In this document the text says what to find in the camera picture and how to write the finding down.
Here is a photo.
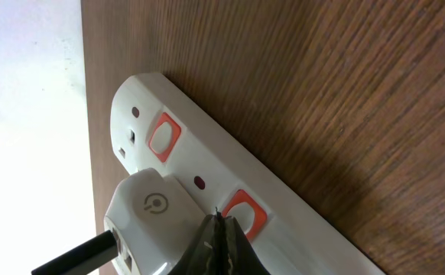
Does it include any white power strip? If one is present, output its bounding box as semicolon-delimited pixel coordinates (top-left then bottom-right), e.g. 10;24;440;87
110;73;379;274

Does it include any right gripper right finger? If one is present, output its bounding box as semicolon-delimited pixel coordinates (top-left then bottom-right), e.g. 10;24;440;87
219;213;270;275

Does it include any white charger adapter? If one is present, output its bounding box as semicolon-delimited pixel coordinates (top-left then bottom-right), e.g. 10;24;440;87
104;168;205;274

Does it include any black charging cable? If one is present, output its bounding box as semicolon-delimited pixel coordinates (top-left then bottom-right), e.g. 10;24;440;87
30;229;119;275

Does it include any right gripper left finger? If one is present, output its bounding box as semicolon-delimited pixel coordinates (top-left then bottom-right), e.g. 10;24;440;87
168;215;219;275

